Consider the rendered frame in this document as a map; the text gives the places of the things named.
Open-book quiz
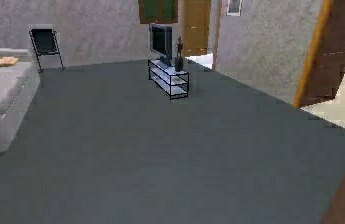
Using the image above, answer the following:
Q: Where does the black frame glass shelf stand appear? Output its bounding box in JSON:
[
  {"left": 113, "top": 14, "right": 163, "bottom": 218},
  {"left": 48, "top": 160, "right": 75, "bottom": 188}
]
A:
[{"left": 147, "top": 58, "right": 191, "bottom": 101}]

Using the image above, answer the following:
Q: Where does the green window with brown frame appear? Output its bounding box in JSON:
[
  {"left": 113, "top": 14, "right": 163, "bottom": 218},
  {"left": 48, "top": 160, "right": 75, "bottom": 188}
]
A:
[{"left": 138, "top": 0, "right": 179, "bottom": 25}]

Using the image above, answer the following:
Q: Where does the grey sofa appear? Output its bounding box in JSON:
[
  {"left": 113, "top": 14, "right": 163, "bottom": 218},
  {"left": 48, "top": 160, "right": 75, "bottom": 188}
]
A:
[{"left": 0, "top": 46, "right": 42, "bottom": 157}]

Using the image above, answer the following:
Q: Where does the black television set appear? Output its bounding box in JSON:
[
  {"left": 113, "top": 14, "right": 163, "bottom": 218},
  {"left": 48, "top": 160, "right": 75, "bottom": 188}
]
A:
[{"left": 148, "top": 23, "right": 174, "bottom": 67}]

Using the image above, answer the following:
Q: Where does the dark brown room door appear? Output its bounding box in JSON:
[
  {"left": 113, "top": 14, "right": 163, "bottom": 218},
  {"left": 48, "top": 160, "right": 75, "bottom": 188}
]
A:
[{"left": 292, "top": 0, "right": 345, "bottom": 109}]

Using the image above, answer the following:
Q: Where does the yellow wooden room door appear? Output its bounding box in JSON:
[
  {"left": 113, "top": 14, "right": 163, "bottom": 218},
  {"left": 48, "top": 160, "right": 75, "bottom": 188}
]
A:
[{"left": 181, "top": 0, "right": 212, "bottom": 58}]

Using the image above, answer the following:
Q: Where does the framed wall picture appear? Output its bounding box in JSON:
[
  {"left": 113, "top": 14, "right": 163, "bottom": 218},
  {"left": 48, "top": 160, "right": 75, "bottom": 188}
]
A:
[{"left": 226, "top": 0, "right": 244, "bottom": 17}]

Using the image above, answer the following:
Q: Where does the yellow cushion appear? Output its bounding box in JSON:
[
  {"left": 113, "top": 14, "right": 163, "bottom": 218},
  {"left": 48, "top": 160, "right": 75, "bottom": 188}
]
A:
[{"left": 0, "top": 56, "right": 20, "bottom": 68}]

